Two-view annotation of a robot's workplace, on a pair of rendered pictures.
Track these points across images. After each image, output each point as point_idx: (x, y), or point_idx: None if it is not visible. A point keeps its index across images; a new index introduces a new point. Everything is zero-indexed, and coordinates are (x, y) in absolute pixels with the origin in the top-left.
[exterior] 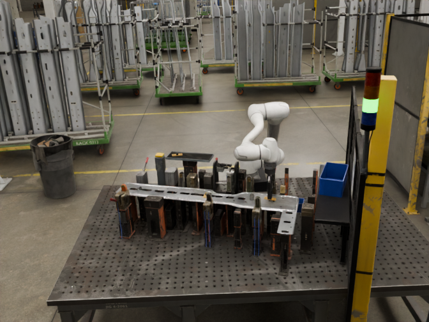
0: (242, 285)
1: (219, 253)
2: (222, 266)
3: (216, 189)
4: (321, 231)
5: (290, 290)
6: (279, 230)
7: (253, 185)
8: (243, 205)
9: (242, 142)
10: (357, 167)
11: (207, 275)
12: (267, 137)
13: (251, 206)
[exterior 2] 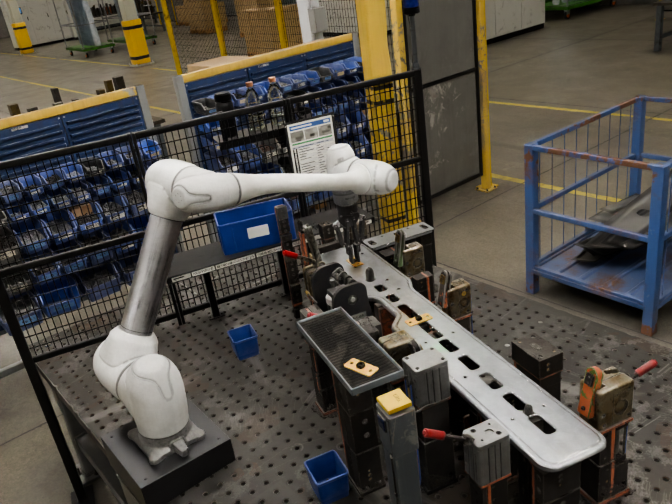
0: (501, 298)
1: None
2: (491, 330)
3: None
4: None
5: (456, 273)
6: (427, 229)
7: None
8: (401, 275)
9: (352, 177)
10: (335, 123)
11: (529, 327)
12: (162, 281)
13: (392, 269)
